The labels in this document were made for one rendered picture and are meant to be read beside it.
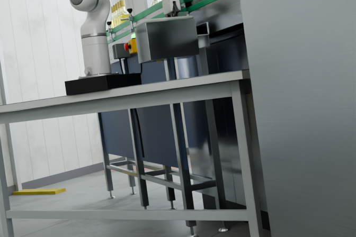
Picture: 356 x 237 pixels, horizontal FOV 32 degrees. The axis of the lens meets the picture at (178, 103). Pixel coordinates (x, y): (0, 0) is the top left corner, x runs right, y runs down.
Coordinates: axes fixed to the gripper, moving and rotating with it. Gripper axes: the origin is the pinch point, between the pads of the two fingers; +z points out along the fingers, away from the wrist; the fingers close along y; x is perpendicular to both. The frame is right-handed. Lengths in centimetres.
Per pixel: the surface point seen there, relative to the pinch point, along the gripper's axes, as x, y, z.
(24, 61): 26, 319, -17
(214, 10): -12.0, -18.4, -2.5
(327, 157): 5, -111, 51
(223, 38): -33.0, 20.7, 6.1
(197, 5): -13.8, 3.0, -8.4
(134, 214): 25, 14, 80
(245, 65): -32.9, 1.8, 21.2
